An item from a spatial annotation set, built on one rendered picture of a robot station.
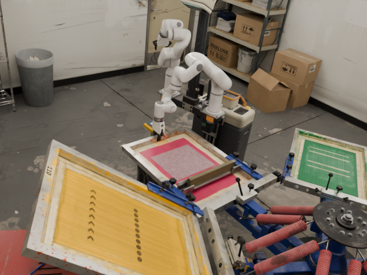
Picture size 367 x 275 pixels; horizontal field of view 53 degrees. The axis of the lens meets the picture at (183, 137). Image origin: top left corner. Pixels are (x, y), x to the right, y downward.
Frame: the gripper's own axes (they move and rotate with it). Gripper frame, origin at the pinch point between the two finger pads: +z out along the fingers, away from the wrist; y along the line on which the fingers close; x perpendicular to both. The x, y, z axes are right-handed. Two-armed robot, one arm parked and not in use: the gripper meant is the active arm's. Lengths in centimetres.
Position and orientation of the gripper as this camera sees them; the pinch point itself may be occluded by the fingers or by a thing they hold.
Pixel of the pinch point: (157, 137)
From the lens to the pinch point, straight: 276.5
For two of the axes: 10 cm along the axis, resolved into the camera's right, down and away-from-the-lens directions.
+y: -6.3, -4.7, 6.2
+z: -1.1, 8.5, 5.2
